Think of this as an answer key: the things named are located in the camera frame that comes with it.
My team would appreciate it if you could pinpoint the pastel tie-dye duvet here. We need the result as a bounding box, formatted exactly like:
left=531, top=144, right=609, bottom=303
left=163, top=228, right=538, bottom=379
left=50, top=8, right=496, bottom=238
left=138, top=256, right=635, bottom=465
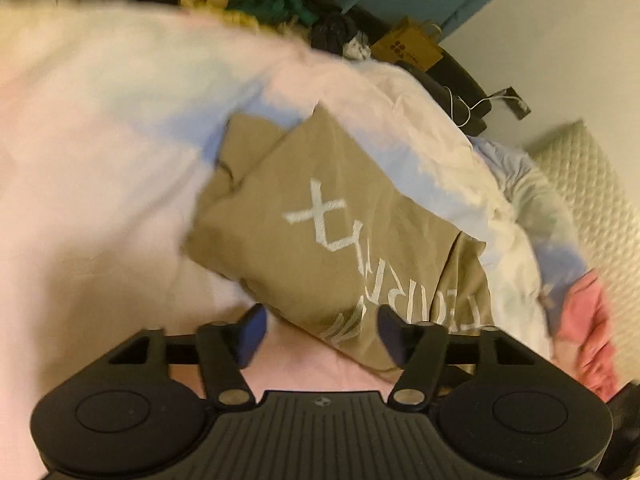
left=0, top=0, right=620, bottom=480

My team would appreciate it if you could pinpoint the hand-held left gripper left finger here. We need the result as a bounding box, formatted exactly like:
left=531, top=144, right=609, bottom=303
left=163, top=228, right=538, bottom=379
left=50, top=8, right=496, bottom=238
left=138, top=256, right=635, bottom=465
left=107, top=304, right=269, bottom=409

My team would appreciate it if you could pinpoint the khaki sweatshirt with white print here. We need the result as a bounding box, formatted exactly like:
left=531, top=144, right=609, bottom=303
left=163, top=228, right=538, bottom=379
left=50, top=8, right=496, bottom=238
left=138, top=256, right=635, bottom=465
left=184, top=106, right=497, bottom=377

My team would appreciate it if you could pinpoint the brown cardboard box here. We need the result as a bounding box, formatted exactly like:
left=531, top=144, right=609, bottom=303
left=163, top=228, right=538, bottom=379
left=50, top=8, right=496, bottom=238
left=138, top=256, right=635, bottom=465
left=371, top=16, right=445, bottom=75

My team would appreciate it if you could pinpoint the black furniture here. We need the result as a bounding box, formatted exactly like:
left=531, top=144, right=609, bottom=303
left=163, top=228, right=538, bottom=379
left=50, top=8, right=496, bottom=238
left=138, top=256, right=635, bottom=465
left=344, top=4, right=490, bottom=137

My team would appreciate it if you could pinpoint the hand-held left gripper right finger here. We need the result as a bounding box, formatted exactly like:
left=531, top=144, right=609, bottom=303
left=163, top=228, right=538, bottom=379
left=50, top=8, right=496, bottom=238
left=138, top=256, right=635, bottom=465
left=377, top=305, right=538, bottom=409

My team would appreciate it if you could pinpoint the white quilted pillow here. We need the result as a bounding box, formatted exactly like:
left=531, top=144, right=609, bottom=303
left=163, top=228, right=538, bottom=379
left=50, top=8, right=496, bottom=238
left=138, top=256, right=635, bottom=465
left=524, top=119, right=640, bottom=363

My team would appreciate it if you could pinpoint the white charging cable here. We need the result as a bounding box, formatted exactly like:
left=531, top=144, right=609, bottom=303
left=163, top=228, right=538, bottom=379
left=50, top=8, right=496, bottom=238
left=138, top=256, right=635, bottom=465
left=446, top=85, right=517, bottom=129

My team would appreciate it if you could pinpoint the black wall charger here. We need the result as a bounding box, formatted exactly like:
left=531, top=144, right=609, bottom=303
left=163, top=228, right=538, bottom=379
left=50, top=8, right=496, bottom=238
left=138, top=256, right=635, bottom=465
left=504, top=87, right=533, bottom=122

